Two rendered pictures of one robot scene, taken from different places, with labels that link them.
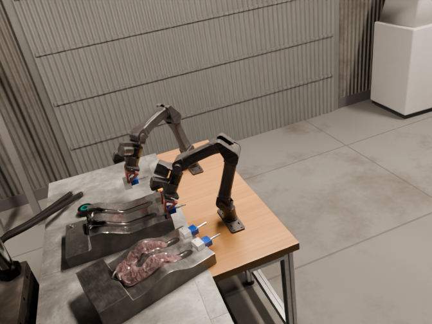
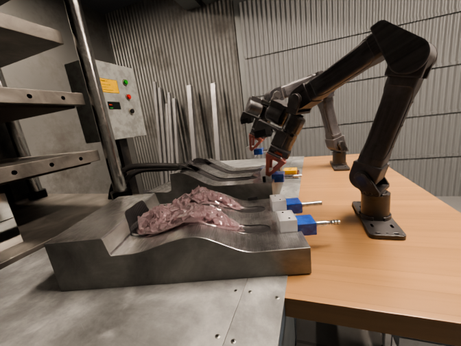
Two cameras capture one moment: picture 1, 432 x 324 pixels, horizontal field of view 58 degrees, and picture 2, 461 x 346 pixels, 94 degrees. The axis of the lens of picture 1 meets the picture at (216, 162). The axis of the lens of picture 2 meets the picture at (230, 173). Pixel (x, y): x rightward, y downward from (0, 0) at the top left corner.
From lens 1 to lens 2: 1.23 m
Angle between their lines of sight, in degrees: 37
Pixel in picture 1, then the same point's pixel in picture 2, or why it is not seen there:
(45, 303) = not seen: hidden behind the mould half
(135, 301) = (114, 259)
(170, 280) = (193, 256)
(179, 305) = (176, 317)
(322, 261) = not seen: outside the picture
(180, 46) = (362, 98)
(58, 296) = not seen: hidden behind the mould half
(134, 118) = (306, 153)
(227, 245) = (351, 252)
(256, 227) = (441, 247)
